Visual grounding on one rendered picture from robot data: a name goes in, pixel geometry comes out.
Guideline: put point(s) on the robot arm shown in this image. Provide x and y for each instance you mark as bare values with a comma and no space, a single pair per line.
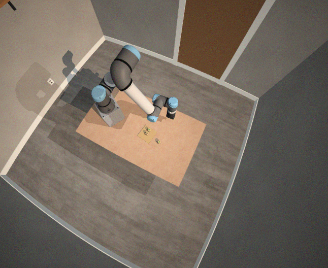
119,76

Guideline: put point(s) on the tan flat mat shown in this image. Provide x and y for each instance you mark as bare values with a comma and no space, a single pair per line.
149,137

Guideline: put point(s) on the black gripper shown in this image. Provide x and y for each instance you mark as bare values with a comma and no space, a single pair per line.
170,115

